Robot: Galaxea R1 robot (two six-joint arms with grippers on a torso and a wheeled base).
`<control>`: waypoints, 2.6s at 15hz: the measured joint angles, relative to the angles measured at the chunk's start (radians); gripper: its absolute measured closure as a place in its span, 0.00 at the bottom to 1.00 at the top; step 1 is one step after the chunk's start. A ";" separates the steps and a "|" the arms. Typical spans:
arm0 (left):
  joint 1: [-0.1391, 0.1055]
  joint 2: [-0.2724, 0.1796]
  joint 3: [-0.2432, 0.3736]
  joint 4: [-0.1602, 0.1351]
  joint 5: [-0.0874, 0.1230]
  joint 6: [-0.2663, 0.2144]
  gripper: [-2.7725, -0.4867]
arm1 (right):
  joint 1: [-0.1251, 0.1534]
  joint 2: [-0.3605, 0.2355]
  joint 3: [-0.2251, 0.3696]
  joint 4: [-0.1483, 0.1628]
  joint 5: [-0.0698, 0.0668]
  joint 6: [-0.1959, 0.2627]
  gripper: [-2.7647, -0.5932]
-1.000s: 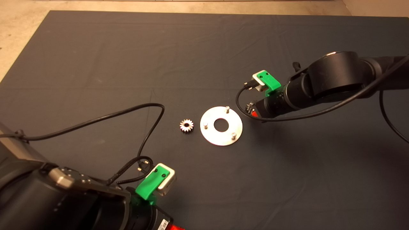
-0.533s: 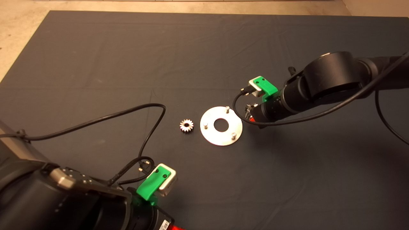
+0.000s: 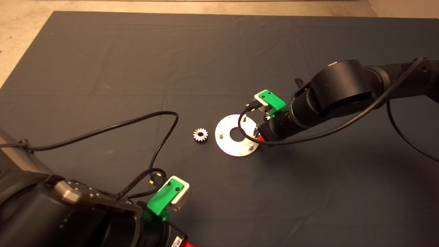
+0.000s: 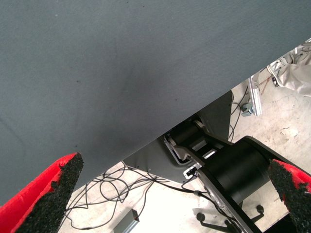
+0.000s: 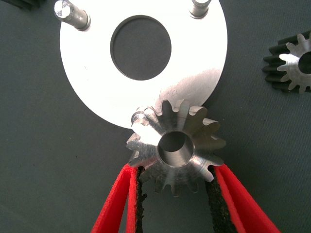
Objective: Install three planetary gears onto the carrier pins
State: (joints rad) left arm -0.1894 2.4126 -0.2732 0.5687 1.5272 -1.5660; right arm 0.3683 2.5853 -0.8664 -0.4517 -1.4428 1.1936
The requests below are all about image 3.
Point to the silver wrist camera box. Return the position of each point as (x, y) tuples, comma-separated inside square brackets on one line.
[(263, 107), (181, 200)]

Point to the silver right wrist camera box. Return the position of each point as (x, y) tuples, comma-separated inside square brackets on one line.
[(263, 107)]

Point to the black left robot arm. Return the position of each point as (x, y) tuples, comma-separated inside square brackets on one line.
[(51, 219)]

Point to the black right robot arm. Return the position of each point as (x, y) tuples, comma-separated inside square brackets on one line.
[(343, 85)]

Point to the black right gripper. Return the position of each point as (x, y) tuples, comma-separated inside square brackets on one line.
[(279, 125)]

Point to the round metal carrier plate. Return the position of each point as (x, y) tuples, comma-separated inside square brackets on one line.
[(226, 145)]

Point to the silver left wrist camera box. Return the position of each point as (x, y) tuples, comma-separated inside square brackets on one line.
[(181, 200)]

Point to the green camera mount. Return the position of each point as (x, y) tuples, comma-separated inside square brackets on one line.
[(274, 99), (161, 200)]

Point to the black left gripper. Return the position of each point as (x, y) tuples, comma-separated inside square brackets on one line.
[(157, 235)]

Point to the dark grey table cloth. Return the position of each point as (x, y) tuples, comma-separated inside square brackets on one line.
[(219, 51)]

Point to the green right camera mount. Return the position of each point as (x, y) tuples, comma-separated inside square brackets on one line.
[(274, 99)]

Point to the green left camera mount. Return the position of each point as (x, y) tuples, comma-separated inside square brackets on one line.
[(161, 200)]

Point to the shiny silver planetary gear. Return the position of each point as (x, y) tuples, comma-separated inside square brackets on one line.
[(202, 138)]

